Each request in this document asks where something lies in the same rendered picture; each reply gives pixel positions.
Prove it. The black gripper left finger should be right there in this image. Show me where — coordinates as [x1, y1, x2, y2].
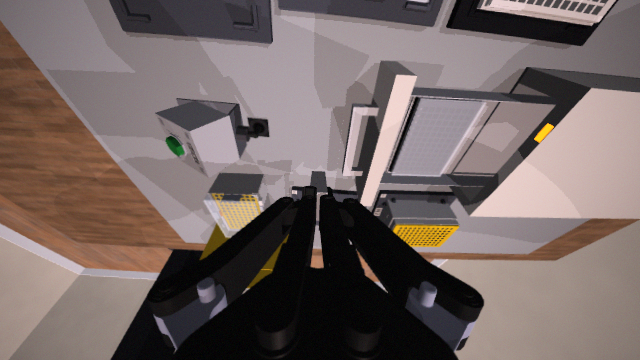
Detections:
[147, 171, 319, 351]

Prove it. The yellow open-top bin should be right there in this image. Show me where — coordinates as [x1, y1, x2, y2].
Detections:
[200, 224, 289, 288]

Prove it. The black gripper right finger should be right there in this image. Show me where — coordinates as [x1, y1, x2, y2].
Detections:
[318, 171, 484, 352]

